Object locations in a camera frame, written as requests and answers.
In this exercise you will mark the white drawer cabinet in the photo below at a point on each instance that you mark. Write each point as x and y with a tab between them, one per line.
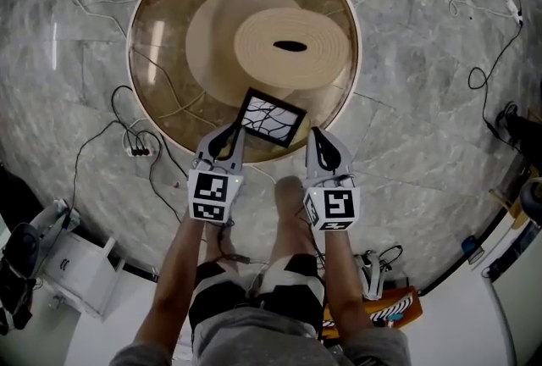
80	271

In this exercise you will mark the orange striped box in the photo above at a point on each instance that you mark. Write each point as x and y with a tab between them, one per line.
406	309

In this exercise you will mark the wooden bench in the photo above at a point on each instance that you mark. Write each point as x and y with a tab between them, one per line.
510	203

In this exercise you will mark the person's right leg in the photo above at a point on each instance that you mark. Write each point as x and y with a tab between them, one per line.
292	220

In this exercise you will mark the person's grey sweatshirt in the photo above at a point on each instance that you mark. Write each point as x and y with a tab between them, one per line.
254	343

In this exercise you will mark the black framed branch picture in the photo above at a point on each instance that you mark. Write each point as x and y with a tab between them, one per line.
271	118

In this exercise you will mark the person's left leg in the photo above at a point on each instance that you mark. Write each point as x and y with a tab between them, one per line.
228	245

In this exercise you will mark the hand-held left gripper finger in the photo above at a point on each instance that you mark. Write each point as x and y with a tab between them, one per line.
202	148
238	150

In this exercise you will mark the person's black shorts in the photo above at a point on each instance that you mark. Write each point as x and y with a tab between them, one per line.
292	296

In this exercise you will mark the person's right forearm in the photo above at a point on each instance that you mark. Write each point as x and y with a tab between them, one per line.
345	284

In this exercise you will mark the round glass-top beige table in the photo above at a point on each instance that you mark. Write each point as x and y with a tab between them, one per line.
169	38

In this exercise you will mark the white power strip black plugs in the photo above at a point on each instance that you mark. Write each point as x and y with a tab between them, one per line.
148	152

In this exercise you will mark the person's left forearm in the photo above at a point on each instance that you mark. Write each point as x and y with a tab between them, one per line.
173	284

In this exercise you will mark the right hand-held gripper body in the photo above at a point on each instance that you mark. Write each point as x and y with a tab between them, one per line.
336	205

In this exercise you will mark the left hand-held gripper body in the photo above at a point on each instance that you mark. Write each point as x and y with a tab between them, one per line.
211	190

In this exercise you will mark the person's leg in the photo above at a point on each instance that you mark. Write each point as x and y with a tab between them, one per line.
292	220
228	245

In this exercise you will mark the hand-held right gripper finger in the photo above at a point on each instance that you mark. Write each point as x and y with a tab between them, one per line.
346	161
312	156

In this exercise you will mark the blue round object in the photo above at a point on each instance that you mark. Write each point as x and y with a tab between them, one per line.
469	245

